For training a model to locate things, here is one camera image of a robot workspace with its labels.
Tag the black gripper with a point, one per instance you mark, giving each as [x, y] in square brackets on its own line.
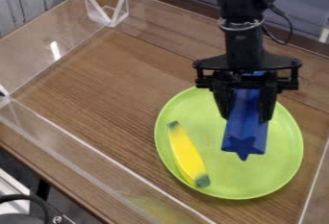
[247, 67]

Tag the blue star-shaped block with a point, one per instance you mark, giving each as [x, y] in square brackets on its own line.
[245, 135]

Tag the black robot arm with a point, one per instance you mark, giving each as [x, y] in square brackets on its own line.
[241, 15]

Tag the green plate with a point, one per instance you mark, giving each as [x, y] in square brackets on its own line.
[237, 179]

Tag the yellow toy banana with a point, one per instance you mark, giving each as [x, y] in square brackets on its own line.
[188, 157]

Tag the clear acrylic corner bracket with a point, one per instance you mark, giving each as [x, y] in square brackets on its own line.
[108, 15]

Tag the clear acrylic enclosure wall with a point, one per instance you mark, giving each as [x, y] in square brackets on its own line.
[82, 89]

